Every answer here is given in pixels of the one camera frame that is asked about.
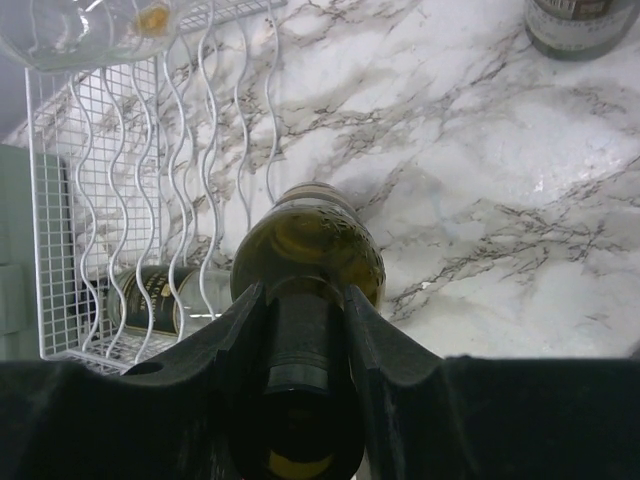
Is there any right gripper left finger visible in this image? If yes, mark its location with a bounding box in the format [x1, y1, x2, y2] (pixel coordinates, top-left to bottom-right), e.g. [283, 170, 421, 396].
[119, 285, 266, 479]

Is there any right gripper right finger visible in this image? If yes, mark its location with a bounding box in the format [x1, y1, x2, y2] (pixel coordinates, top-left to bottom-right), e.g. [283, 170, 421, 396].
[344, 286, 441, 479]

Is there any green bottle white label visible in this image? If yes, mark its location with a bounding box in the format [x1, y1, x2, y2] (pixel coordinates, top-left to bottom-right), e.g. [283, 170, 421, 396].
[230, 182, 386, 479]

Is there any clear bottle black label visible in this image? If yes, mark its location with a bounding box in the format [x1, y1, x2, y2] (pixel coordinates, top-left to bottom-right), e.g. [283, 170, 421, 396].
[106, 265, 232, 337]

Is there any green bottle silver neck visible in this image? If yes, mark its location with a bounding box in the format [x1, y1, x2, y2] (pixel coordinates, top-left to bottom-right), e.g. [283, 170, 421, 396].
[524, 0, 639, 61]

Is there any clear bottle on rack top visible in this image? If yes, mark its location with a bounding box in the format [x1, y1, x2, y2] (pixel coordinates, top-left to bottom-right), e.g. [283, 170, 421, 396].
[1, 0, 192, 73]

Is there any translucent green storage box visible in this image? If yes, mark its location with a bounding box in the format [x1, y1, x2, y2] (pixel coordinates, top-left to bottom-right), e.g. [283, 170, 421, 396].
[1, 145, 68, 361]

